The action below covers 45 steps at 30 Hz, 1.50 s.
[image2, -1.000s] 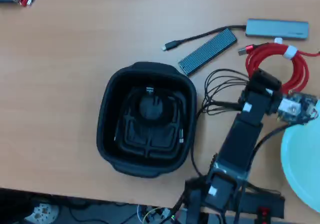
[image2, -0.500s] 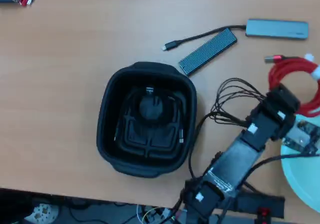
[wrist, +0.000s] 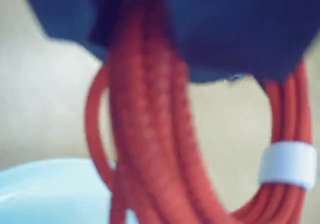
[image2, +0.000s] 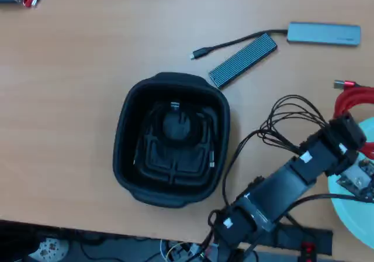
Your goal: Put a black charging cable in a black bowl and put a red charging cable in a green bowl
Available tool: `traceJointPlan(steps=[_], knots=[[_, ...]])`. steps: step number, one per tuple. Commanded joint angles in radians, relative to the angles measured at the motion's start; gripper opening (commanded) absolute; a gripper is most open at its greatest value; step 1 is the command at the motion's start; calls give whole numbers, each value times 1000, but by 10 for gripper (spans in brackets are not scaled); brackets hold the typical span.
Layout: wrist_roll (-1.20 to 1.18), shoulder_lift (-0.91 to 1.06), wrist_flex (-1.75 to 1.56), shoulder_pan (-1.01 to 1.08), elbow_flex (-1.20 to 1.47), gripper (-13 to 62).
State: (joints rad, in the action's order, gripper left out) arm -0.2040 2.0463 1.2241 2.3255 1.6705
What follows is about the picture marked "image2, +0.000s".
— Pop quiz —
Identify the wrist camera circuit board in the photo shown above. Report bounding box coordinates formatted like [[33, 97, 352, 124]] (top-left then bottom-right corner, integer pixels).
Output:
[[335, 158, 374, 203]]

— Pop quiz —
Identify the red charging cable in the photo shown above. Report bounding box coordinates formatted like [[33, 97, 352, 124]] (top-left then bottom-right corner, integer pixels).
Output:
[[333, 80, 374, 159]]

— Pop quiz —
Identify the thick black camera cable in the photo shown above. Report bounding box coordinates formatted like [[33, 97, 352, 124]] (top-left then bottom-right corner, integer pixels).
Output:
[[277, 193, 374, 222]]

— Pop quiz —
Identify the red clamp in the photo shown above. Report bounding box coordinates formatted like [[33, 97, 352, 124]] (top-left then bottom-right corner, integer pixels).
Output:
[[300, 242, 316, 262]]

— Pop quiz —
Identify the light blue plate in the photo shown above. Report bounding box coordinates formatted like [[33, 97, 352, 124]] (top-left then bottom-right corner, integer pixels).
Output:
[[327, 117, 374, 250]]

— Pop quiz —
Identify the controller board with wires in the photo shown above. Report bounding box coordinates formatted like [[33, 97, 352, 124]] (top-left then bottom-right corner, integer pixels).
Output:
[[159, 238, 219, 262]]

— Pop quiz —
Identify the black square bowl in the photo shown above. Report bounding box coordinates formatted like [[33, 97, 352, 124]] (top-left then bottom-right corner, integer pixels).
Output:
[[112, 71, 231, 209]]

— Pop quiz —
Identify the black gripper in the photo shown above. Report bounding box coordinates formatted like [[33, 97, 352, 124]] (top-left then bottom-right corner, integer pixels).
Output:
[[325, 150, 361, 177]]

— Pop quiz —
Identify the grey USB hub with cable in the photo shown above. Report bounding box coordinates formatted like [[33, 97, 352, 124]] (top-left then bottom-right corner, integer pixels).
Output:
[[191, 22, 362, 60]]

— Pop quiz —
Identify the dark ribbed SSD enclosure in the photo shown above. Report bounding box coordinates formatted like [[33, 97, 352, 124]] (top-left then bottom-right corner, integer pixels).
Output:
[[209, 33, 278, 89]]

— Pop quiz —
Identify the white perforated disc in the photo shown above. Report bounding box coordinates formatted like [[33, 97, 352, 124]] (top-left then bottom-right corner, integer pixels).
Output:
[[29, 235, 70, 261]]

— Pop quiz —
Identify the black charging cable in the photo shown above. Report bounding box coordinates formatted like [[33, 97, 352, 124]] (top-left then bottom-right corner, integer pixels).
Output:
[[133, 100, 217, 169]]

